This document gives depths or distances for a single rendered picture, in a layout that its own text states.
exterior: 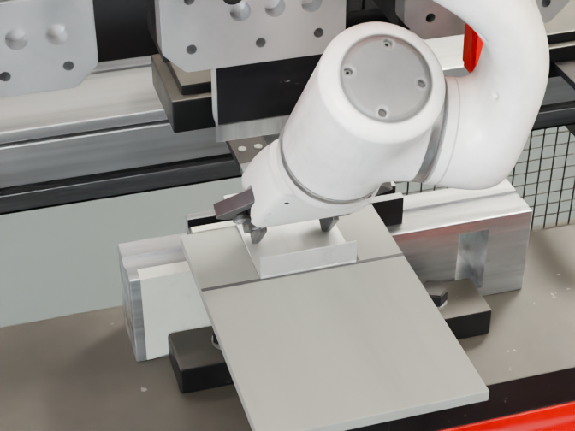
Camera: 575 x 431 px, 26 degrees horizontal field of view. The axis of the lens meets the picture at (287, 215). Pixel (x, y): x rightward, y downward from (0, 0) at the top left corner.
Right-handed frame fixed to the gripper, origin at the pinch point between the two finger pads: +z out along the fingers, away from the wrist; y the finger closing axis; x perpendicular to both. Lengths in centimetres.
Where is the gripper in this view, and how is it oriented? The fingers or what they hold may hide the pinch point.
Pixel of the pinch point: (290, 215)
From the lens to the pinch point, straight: 108.5
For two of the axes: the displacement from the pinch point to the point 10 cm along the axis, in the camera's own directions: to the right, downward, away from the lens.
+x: 2.2, 9.5, -2.4
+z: -1.9, 2.8, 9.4
